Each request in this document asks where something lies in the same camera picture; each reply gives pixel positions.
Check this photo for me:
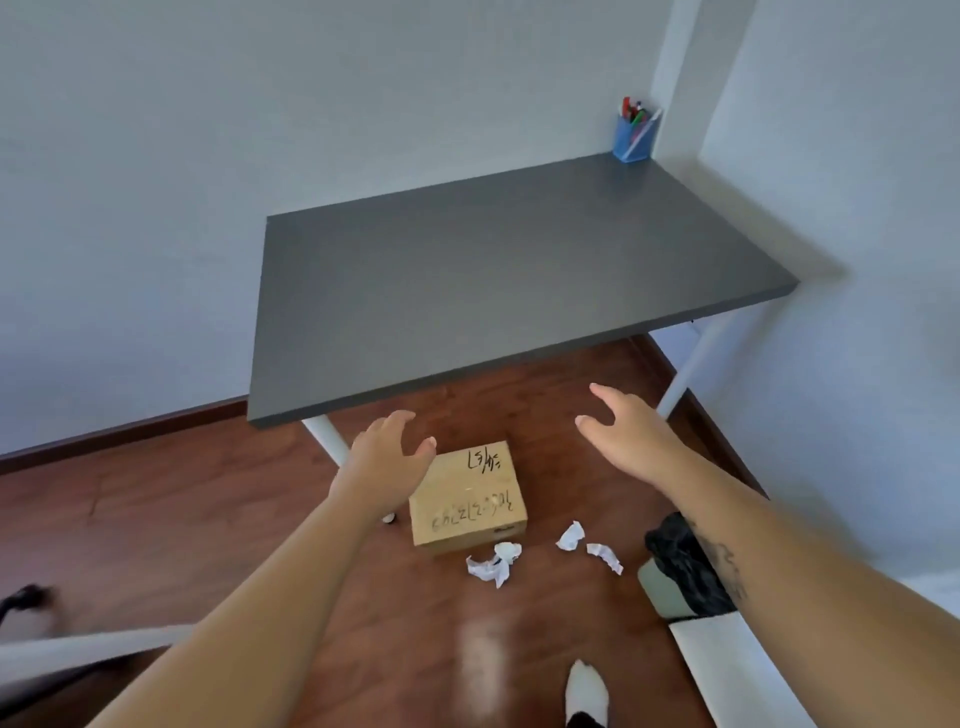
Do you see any black garbage bag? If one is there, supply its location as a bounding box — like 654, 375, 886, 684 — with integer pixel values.
644, 511, 739, 619

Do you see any person's left forearm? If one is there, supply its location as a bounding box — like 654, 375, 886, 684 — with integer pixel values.
88, 487, 393, 728

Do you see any black chair caster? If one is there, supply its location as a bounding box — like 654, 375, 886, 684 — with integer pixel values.
0, 584, 55, 627

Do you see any white desk leg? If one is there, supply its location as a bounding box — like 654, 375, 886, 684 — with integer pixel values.
301, 415, 397, 525
655, 309, 741, 421

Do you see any large crumpled white paper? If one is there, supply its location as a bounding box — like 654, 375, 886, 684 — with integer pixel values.
465, 541, 523, 591

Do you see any person's left hand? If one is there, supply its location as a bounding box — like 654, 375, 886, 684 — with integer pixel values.
328, 410, 438, 520

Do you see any white chair base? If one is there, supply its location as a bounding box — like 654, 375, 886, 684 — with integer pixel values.
0, 624, 198, 688

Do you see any brown cardboard box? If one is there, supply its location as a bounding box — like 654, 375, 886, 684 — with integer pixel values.
408, 441, 529, 558

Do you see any blue pen holder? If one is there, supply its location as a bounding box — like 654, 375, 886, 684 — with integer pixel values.
612, 114, 660, 165

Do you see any white pen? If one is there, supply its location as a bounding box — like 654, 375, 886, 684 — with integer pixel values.
628, 108, 664, 151

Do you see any person's right forearm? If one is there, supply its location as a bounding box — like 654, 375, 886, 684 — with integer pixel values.
660, 450, 960, 728

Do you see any person's white sock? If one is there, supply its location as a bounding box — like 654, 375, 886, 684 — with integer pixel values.
564, 659, 612, 728

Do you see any person's right hand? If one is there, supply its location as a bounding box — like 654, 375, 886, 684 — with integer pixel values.
574, 383, 696, 494

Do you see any white trash bin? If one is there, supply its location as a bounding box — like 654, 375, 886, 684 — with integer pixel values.
636, 558, 820, 728

